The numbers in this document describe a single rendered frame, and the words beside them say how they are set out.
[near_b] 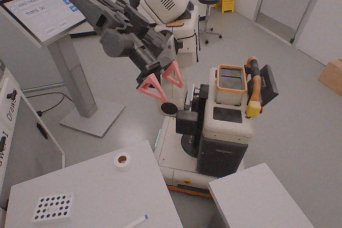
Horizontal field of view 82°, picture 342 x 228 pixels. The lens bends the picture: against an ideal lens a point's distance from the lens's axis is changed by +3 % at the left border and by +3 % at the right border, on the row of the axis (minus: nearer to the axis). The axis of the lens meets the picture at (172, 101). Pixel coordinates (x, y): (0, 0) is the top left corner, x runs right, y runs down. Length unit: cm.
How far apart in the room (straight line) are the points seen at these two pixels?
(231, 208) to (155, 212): 28
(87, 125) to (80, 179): 124
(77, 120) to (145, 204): 154
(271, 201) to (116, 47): 78
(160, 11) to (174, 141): 100
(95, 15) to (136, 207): 67
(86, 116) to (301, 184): 202
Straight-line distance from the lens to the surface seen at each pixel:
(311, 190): 200
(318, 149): 229
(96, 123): 213
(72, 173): 99
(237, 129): 101
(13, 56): 272
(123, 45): 49
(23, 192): 104
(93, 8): 63
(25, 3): 166
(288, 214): 93
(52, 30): 160
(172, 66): 59
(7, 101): 126
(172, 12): 86
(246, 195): 90
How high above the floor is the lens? 156
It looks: 43 degrees down
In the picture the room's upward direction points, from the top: straight up
